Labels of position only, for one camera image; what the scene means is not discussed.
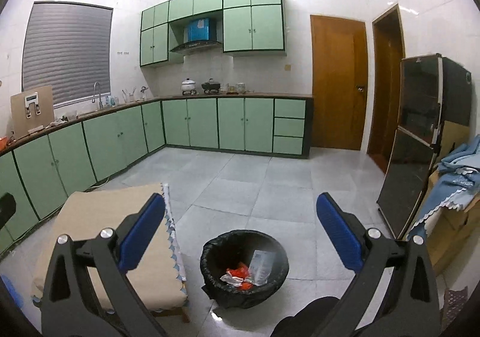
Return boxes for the clear plastic wrapper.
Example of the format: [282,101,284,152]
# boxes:
[248,250,276,286]

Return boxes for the white tissue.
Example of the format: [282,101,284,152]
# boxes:
[220,272,244,288]

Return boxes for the red plastic bag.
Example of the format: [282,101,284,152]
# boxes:
[225,262,254,291]

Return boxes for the black trash bin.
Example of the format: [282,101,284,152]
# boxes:
[200,230,290,309]

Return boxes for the green lower cabinets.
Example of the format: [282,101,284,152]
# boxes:
[1,94,313,250]

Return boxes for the orange basin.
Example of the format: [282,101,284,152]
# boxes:
[0,137,9,151]

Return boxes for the beige tablecloth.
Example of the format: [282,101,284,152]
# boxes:
[31,183,188,313]

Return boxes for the cardboard boxes stack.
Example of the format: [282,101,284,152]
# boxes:
[424,170,480,278]

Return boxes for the cardboard box with scale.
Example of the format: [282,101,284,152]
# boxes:
[10,85,55,139]

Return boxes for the blue cloth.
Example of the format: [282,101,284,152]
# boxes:
[407,135,479,240]

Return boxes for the sink faucet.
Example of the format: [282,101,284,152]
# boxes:
[92,81,103,110]

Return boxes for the grey window blind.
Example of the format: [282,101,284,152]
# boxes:
[21,1,113,106]

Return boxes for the black refrigerator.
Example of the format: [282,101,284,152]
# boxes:
[377,54,473,239]

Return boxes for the white pot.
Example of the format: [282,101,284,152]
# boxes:
[181,78,198,96]

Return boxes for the black pot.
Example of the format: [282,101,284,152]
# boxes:
[201,78,221,94]

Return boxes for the wooden door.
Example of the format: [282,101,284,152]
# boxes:
[367,4,405,172]
[310,15,368,150]

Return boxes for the blue range hood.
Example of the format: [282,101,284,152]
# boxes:
[168,17,222,55]

